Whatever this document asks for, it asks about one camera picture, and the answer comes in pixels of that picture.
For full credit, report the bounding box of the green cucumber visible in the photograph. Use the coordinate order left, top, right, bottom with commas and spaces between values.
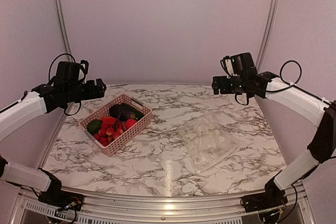
121, 103, 144, 120

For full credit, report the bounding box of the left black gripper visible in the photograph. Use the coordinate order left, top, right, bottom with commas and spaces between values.
64, 78, 106, 103

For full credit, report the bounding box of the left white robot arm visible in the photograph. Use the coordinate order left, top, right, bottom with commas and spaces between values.
1, 79, 107, 206

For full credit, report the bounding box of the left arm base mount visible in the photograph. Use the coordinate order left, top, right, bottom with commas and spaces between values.
38, 181, 84, 211

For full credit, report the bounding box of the red round fruit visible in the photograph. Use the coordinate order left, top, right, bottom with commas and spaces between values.
125, 119, 137, 130

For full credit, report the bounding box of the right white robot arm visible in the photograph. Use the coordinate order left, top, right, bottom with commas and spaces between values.
211, 71, 335, 207

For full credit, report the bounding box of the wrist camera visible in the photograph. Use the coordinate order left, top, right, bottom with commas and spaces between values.
220, 52, 257, 78
56, 60, 89, 83

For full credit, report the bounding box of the aluminium frame post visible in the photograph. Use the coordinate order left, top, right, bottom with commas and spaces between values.
256, 0, 279, 71
54, 0, 71, 54

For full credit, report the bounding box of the right aluminium frame post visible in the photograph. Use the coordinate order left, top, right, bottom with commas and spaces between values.
256, 0, 279, 71

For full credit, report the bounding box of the front aluminium rail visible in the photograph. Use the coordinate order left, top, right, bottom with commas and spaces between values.
15, 186, 316, 224

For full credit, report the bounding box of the left aluminium frame post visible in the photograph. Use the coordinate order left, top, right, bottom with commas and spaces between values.
54, 0, 71, 54

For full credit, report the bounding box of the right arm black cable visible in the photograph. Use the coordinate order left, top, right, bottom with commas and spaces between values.
279, 60, 302, 86

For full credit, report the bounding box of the clear dotted zip top bag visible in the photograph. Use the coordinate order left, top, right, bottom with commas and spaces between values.
178, 112, 243, 174

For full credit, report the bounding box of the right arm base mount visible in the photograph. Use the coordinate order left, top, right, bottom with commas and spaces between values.
240, 191, 288, 212

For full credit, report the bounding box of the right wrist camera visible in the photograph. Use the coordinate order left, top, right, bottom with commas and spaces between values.
220, 52, 257, 78

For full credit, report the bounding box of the pink perforated plastic basket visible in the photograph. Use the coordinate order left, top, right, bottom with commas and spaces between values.
80, 94, 152, 156

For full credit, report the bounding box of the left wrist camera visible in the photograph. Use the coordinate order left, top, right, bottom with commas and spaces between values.
56, 60, 89, 83

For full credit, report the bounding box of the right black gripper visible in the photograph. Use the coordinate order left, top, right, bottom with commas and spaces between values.
212, 75, 247, 94

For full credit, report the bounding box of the purple eggplant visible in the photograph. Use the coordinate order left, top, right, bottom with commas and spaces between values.
109, 104, 138, 121

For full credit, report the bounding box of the green avocado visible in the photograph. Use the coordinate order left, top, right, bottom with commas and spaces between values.
87, 119, 103, 136

